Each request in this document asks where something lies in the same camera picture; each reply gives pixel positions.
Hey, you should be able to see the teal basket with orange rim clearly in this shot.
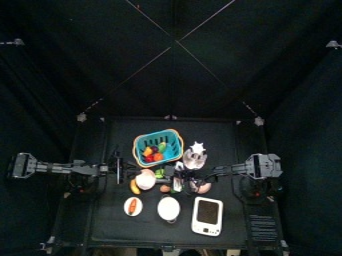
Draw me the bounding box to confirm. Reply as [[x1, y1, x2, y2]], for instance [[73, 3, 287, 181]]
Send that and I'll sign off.
[[132, 128, 185, 169]]

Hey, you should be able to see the peach coloured round fruit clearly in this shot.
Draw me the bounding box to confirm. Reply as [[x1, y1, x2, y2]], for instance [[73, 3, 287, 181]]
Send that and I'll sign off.
[[133, 168, 157, 191]]

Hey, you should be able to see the yellow toy banana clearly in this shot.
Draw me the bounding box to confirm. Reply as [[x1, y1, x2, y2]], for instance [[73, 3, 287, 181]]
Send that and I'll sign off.
[[128, 179, 141, 196]]

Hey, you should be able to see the white spiky toy shell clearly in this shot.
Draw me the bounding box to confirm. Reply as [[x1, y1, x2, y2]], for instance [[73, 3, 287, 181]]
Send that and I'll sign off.
[[188, 141, 207, 154]]

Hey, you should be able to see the white toy pot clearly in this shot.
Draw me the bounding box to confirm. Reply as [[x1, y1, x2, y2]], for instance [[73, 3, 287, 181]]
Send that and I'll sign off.
[[156, 195, 181, 224]]

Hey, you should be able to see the orange toy carrot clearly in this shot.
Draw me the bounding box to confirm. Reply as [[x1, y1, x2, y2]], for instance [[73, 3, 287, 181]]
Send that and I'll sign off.
[[126, 198, 137, 215]]

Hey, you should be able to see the small white oval plate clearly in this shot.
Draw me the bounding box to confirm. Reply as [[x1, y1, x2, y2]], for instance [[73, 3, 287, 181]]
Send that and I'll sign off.
[[122, 196, 144, 218]]

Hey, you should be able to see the white tablet with dark screen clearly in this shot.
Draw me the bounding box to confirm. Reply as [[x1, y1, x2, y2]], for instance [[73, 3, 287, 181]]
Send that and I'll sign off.
[[189, 196, 224, 238]]

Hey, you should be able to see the thin diagonal frame cord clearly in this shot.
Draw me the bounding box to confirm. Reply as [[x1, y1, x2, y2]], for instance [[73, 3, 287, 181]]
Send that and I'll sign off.
[[124, 0, 260, 118], [82, 0, 236, 114]]

